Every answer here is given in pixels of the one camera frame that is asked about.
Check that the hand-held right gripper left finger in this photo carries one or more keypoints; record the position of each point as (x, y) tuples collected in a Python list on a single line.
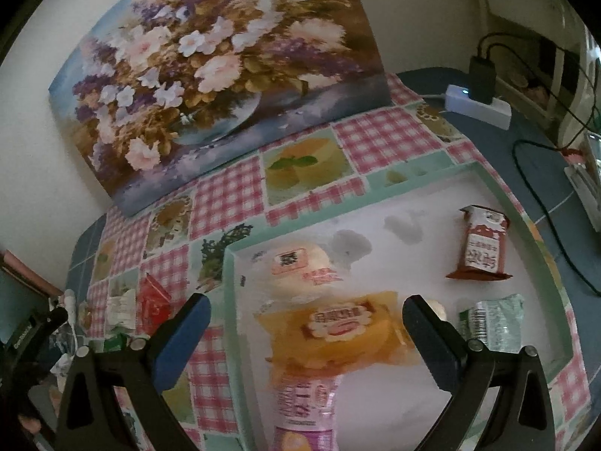
[(183, 343)]

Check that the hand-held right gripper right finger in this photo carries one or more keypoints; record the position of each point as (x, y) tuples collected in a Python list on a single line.
[(429, 343)]

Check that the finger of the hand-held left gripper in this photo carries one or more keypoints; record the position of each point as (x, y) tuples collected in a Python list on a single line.
[(55, 318)]

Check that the small brown snack packet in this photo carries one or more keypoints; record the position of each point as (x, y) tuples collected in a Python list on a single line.
[(85, 314)]

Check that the red snack packet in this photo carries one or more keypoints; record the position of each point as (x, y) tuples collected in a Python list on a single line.
[(155, 305)]

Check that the green snack packet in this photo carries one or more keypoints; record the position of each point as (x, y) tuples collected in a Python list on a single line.
[(115, 343)]

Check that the white snack packet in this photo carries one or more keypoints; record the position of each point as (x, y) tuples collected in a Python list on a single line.
[(119, 310)]

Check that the clear green-edged cracker packet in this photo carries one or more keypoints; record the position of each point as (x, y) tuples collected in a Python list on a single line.
[(493, 322)]

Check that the orange bread packet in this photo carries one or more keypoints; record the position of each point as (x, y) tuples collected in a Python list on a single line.
[(338, 338)]

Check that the white tray green rim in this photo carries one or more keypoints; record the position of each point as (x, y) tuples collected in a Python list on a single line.
[(399, 253)]

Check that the brown milk snack packet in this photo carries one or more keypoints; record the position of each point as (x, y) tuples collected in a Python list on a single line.
[(481, 244)]

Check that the round steamed cake packet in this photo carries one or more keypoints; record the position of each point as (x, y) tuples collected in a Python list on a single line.
[(296, 268)]

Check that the purple pink snack packet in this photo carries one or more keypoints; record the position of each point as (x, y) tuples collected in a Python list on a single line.
[(305, 413)]

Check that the person's left hand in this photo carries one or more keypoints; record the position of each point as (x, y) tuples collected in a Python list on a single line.
[(29, 424)]

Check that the blue white patterned wrapper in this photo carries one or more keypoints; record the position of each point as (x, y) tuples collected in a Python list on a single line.
[(63, 364)]

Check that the dark cabinet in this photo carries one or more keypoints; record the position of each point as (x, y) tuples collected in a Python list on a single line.
[(19, 300)]

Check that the pink board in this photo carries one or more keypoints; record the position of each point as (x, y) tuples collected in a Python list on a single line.
[(28, 272)]

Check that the white power strip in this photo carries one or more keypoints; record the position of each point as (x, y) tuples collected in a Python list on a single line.
[(488, 110)]

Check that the flower painting canvas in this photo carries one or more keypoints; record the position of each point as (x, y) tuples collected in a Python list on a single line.
[(211, 80)]

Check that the black charger plug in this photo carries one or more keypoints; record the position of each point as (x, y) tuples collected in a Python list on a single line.
[(481, 77)]

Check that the white shelf unit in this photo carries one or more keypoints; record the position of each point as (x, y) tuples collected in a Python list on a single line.
[(563, 33)]

